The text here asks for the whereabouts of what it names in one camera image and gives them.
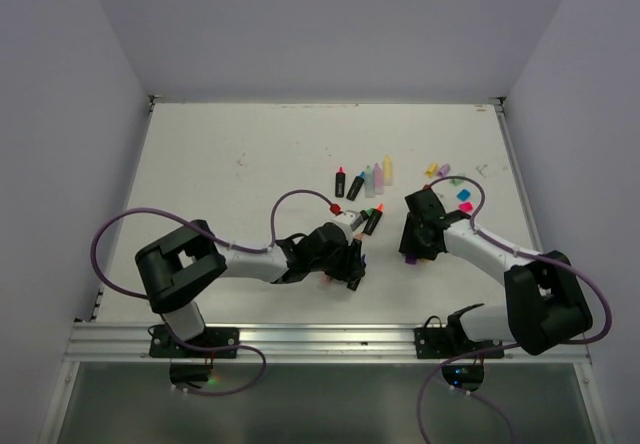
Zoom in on pink pen cap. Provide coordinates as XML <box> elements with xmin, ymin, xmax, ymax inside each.
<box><xmin>458</xmin><ymin>202</ymin><xmax>474</xmax><ymax>214</ymax></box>

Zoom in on blue pen cap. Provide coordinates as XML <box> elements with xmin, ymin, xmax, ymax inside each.
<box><xmin>456</xmin><ymin>189</ymin><xmax>471</xmax><ymax>202</ymax></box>

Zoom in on orange capped black highlighter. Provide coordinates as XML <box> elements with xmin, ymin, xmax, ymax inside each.
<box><xmin>363</xmin><ymin>204</ymin><xmax>384</xmax><ymax>236</ymax></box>

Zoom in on lilac pen cap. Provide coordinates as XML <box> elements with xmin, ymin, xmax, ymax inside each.
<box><xmin>436</xmin><ymin>164</ymin><xmax>450</xmax><ymax>177</ymax></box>

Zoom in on blue capped black highlighter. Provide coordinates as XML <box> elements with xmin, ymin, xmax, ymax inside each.
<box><xmin>346</xmin><ymin>171</ymin><xmax>365</xmax><ymax>201</ymax></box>

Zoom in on lilac pastel highlighter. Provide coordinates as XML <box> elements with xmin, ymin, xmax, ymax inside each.
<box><xmin>373</xmin><ymin>163</ymin><xmax>384</xmax><ymax>195</ymax></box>

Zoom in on yellow pastel highlighter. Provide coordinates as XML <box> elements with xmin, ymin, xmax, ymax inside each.
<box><xmin>382</xmin><ymin>155</ymin><xmax>393</xmax><ymax>186</ymax></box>

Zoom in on pink capped black highlighter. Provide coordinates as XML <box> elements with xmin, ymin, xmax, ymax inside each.
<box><xmin>334</xmin><ymin>166</ymin><xmax>346</xmax><ymax>198</ymax></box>

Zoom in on mint green pastel highlighter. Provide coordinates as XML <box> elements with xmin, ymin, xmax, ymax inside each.
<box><xmin>364</xmin><ymin>166</ymin><xmax>375</xmax><ymax>198</ymax></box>

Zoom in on mint green pen cap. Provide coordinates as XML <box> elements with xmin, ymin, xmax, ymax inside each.
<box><xmin>451</xmin><ymin>173</ymin><xmax>465</xmax><ymax>186</ymax></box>

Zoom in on green capped black highlighter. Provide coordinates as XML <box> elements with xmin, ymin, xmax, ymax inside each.
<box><xmin>360</xmin><ymin>208</ymin><xmax>373</xmax><ymax>221</ymax></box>

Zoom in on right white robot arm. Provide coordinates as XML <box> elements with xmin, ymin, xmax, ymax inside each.
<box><xmin>399</xmin><ymin>188</ymin><xmax>593</xmax><ymax>357</ymax></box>

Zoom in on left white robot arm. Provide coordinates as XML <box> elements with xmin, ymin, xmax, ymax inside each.
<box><xmin>135</xmin><ymin>220</ymin><xmax>366</xmax><ymax>357</ymax></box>

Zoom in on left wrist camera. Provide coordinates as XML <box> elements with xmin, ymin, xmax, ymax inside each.
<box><xmin>331</xmin><ymin>210</ymin><xmax>364</xmax><ymax>242</ymax></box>

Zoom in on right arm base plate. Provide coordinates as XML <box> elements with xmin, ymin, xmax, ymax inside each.
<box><xmin>413</xmin><ymin>304</ymin><xmax>504</xmax><ymax>360</ymax></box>

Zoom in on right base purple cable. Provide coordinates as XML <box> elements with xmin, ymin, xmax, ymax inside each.
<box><xmin>415</xmin><ymin>343</ymin><xmax>521</xmax><ymax>444</ymax></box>

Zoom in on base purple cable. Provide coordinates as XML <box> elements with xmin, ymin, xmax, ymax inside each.
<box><xmin>169</xmin><ymin>334</ymin><xmax>268</xmax><ymax>396</ymax></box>
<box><xmin>415</xmin><ymin>343</ymin><xmax>521</xmax><ymax>444</ymax></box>

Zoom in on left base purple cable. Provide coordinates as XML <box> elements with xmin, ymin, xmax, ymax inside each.
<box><xmin>169</xmin><ymin>334</ymin><xmax>268</xmax><ymax>396</ymax></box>

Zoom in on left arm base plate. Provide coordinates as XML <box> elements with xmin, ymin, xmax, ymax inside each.
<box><xmin>147</xmin><ymin>324</ymin><xmax>239</xmax><ymax>359</ymax></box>

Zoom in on aluminium mounting rail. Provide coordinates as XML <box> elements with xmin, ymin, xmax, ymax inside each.
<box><xmin>63</xmin><ymin>321</ymin><xmax>591</xmax><ymax>365</ymax></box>

